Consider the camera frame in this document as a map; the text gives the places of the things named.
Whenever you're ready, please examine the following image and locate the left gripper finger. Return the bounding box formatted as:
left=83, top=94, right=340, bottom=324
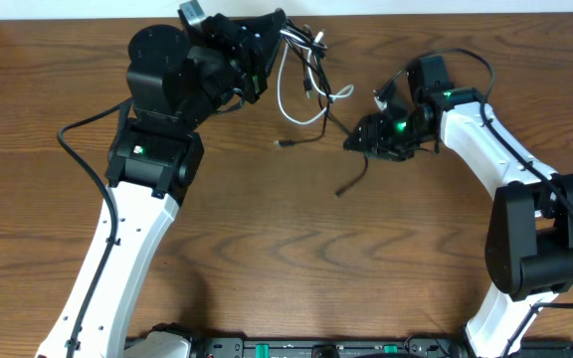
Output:
left=244, top=8, right=287, bottom=50
left=263, top=39, right=283, bottom=80

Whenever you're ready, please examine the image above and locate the black usb cable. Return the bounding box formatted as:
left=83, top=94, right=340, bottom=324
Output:
left=273, top=19, right=357, bottom=148

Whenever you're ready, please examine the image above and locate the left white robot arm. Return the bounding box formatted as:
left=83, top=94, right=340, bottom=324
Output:
left=37, top=1, right=287, bottom=357

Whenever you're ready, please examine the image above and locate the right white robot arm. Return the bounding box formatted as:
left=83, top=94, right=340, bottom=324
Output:
left=343, top=51, right=573, bottom=357

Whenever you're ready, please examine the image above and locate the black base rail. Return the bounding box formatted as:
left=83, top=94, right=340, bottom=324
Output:
left=124, top=336, right=573, bottom=358

